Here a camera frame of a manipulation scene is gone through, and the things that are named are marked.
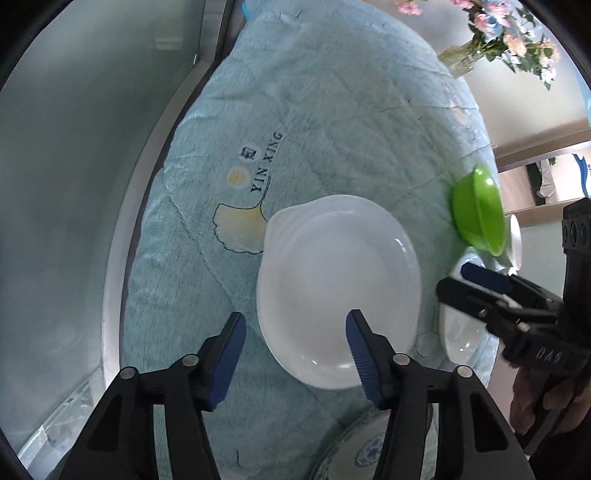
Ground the glass vase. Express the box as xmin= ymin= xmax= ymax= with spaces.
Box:
xmin=438 ymin=39 xmax=483 ymax=78

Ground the light blue printed blanket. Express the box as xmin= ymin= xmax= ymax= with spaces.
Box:
xmin=121 ymin=0 xmax=502 ymax=480

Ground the small white bowl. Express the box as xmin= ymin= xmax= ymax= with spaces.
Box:
xmin=501 ymin=215 xmax=524 ymax=273

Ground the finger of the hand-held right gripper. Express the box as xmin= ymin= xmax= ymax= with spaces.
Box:
xmin=436 ymin=276 xmax=561 ymax=342
xmin=461 ymin=262 xmax=566 ymax=324

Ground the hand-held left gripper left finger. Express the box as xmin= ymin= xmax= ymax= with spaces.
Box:
xmin=58 ymin=311 xmax=247 ymax=480

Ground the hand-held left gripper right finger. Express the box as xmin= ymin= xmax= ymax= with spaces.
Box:
xmin=345 ymin=309 xmax=539 ymax=480

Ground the green bowl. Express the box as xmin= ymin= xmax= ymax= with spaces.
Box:
xmin=451 ymin=164 xmax=507 ymax=257

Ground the person's right hand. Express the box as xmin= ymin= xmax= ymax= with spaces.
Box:
xmin=509 ymin=364 xmax=550 ymax=437

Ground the vase of pink flowers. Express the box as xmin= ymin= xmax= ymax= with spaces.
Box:
xmin=396 ymin=0 xmax=560 ymax=90

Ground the blue patterned plate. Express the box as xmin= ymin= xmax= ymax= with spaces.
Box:
xmin=308 ymin=401 xmax=437 ymax=480

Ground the large white bowl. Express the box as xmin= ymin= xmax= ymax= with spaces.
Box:
xmin=438 ymin=247 xmax=495 ymax=366

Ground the white deep plate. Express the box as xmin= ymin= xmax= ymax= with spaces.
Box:
xmin=256 ymin=195 xmax=423 ymax=389

